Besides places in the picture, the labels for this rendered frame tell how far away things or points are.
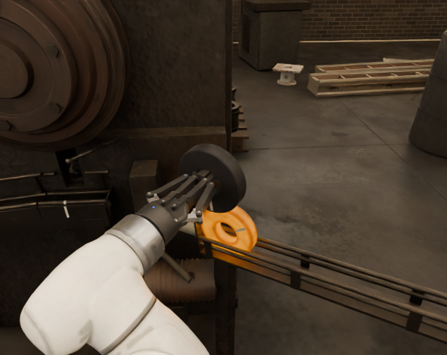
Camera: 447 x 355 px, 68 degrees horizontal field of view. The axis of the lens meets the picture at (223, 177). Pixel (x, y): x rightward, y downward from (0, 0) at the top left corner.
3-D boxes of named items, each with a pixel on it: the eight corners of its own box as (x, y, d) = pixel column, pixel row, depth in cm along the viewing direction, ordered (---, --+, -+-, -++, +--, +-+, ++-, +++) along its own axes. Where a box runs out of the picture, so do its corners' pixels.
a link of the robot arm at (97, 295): (90, 242, 55) (143, 299, 56) (-1, 317, 44) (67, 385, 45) (108, 220, 47) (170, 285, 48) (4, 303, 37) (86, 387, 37)
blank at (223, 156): (180, 139, 72) (170, 145, 69) (243, 148, 64) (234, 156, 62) (193, 197, 80) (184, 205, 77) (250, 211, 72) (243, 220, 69)
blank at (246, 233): (226, 252, 95) (219, 260, 92) (198, 208, 92) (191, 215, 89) (268, 245, 84) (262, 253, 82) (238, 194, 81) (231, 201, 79)
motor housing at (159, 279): (163, 347, 132) (146, 251, 103) (217, 343, 134) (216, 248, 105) (160, 381, 122) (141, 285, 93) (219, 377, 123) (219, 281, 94)
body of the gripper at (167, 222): (131, 239, 60) (164, 210, 66) (169, 257, 56) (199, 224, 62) (123, 208, 55) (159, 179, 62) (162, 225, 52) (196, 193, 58)
